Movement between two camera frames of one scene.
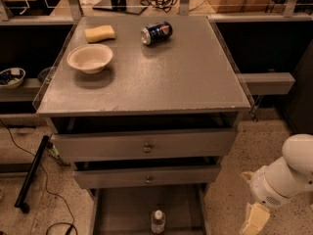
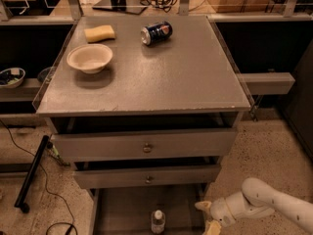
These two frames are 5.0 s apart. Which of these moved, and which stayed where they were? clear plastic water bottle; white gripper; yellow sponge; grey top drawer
Moved: white gripper
Stayed: grey top drawer; clear plastic water bottle; yellow sponge
